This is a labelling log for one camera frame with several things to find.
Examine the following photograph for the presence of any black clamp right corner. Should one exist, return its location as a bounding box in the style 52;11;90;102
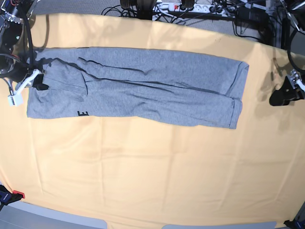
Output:
284;217;305;229

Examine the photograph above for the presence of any grey t-shirt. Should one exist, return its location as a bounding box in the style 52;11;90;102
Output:
27;47;249;129

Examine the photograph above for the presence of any black power adapter box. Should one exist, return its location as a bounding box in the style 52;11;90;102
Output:
236;7;268;24

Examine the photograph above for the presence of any white power strip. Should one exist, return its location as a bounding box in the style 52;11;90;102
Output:
153;1;237;18

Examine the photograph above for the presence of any red black clamp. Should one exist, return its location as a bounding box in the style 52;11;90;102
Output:
0;185;25;206

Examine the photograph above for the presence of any yellow table cloth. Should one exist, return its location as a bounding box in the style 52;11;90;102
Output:
0;14;305;229

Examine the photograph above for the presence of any black robot base post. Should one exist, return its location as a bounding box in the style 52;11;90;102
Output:
120;0;157;21

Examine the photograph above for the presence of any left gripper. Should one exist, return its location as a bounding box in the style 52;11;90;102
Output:
269;69;305;106

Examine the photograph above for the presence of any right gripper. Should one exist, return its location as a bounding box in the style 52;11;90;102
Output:
10;69;49;95

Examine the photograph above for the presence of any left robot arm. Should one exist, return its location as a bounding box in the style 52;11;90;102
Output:
269;0;305;106

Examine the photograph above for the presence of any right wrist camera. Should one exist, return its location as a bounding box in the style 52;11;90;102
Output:
8;94;23;106

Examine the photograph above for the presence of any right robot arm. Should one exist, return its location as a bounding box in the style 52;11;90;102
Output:
0;0;49;95

